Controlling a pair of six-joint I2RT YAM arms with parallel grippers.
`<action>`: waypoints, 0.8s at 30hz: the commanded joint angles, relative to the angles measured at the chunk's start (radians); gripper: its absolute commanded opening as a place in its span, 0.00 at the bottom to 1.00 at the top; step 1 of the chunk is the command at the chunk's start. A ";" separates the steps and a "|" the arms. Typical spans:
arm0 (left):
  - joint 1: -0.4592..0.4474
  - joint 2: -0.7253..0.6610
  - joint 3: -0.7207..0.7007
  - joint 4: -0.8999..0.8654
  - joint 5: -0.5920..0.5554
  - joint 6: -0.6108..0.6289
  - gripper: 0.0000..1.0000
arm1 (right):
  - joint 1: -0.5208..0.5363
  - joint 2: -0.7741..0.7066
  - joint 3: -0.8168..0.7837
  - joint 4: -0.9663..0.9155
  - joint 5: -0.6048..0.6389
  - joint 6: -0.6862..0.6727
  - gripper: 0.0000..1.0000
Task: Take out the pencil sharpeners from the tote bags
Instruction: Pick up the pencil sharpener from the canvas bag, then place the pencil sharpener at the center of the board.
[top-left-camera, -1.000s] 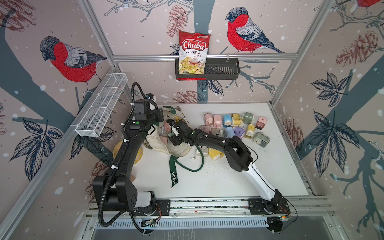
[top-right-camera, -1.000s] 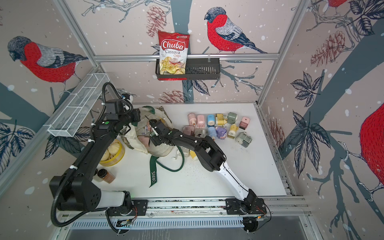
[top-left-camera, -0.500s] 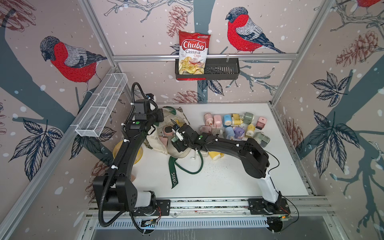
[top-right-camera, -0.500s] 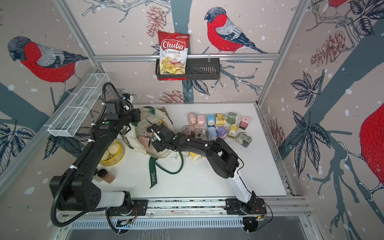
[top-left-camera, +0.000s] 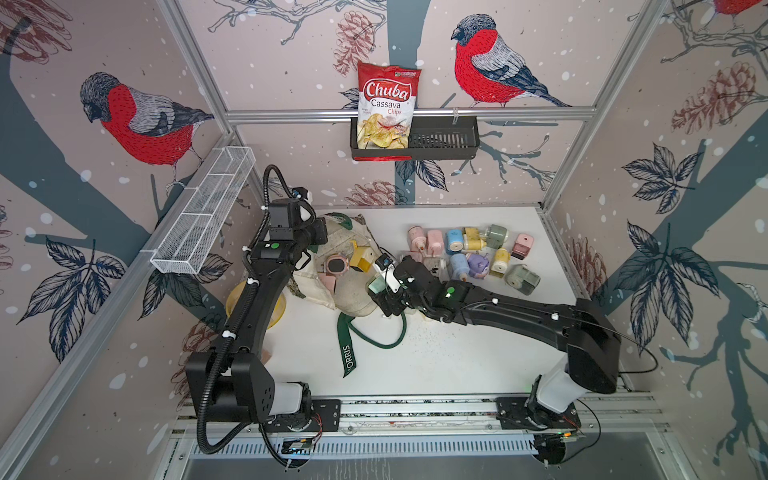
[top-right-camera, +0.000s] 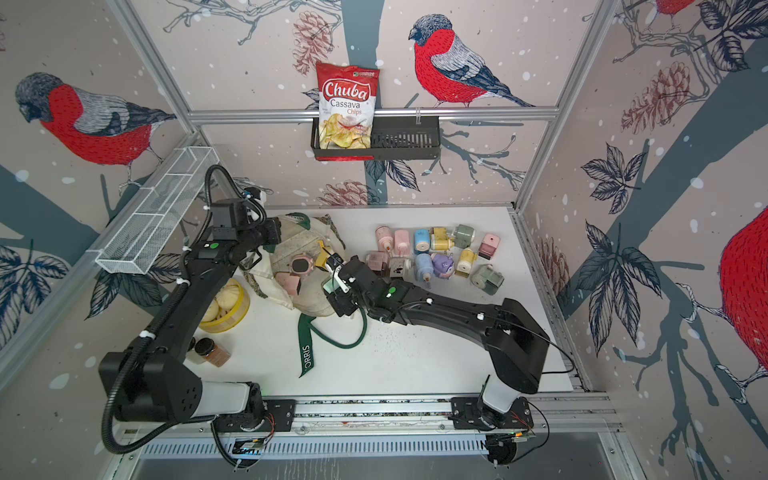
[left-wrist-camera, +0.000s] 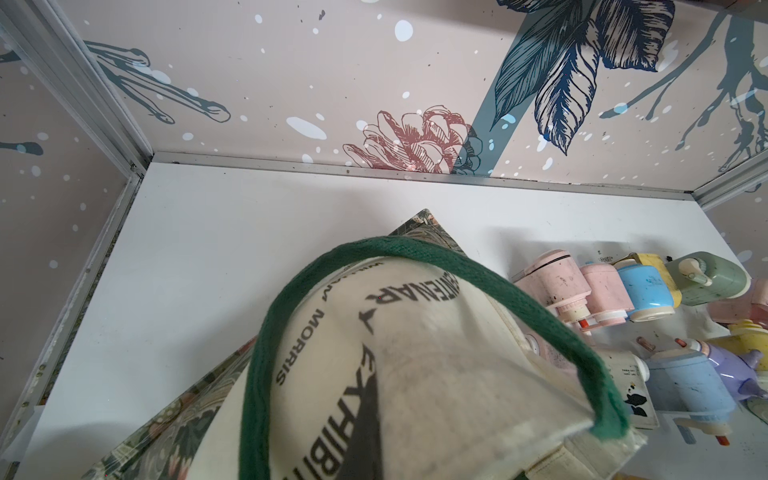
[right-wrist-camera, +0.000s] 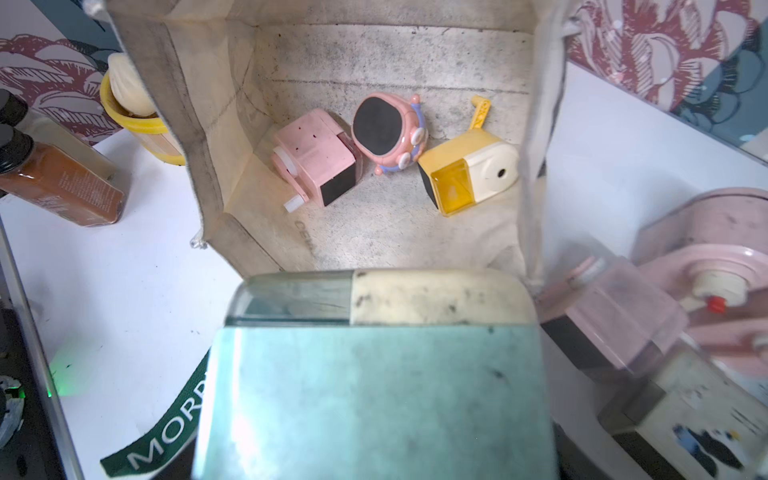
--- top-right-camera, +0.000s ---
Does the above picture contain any pink square pencil sharpener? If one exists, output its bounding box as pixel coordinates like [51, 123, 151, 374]
[478, 233, 500, 260]

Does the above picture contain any cream pencil sharpener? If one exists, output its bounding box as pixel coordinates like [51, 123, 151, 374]
[389, 257, 413, 279]

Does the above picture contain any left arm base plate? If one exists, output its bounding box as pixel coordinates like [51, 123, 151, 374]
[213, 399, 297, 434]

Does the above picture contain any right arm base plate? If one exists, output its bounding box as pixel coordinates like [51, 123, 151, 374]
[448, 396, 534, 432]

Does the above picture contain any white wire mesh shelf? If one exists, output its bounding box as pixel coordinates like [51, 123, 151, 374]
[95, 146, 219, 274]

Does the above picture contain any pink dark-faced pencil sharpener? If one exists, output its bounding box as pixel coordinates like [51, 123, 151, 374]
[289, 253, 315, 277]

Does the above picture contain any pink boxy pencil sharpener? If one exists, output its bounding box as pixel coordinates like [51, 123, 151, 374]
[274, 272, 302, 297]

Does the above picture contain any pink black-faced pencil sharpener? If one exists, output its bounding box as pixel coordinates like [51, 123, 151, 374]
[365, 251, 390, 276]

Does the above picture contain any light blue pencil sharpener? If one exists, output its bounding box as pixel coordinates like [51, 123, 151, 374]
[415, 252, 434, 284]

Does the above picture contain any cream green-handled tote bag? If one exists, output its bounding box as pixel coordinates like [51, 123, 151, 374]
[239, 212, 368, 375]

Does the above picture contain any red Chuba cassava chips bag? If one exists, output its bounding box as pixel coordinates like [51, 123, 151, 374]
[316, 62, 379, 161]

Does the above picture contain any yellow bowl with buns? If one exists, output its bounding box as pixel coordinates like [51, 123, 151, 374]
[199, 278, 250, 334]

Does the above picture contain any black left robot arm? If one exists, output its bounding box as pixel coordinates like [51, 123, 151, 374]
[98, 187, 279, 454]

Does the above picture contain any brown spice jar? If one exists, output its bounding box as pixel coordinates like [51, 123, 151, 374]
[194, 337, 231, 368]

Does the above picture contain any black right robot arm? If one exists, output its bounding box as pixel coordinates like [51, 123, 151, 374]
[325, 254, 550, 395]

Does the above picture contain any black wire wall basket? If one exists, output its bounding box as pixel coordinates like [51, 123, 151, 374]
[310, 116, 441, 161]

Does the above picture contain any dark-lid spice jar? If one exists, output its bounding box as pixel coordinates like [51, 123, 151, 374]
[186, 337, 202, 364]

